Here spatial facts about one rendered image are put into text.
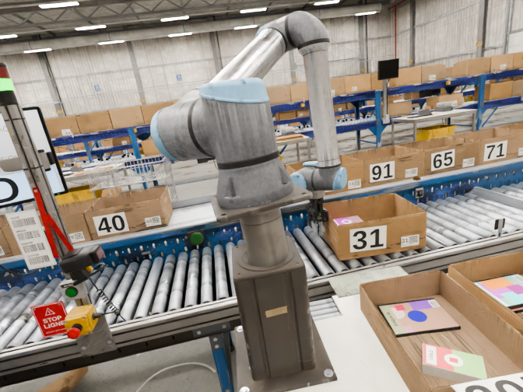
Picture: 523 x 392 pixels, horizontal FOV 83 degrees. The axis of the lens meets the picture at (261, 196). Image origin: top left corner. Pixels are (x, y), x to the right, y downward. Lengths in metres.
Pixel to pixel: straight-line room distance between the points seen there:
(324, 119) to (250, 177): 0.57
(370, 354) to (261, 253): 0.44
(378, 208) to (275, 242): 1.02
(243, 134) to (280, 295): 0.39
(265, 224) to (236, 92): 0.30
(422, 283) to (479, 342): 0.22
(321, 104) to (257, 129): 0.54
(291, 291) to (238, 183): 0.30
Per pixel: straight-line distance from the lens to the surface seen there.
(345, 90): 6.77
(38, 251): 1.21
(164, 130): 0.79
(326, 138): 1.15
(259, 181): 0.64
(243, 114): 0.63
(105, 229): 1.78
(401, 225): 1.40
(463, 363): 0.96
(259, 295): 0.75
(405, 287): 1.14
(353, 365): 0.95
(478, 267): 1.28
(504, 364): 1.04
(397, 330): 1.03
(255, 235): 0.71
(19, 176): 1.26
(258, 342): 0.84
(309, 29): 1.17
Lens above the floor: 1.46
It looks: 17 degrees down
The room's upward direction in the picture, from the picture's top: 8 degrees counter-clockwise
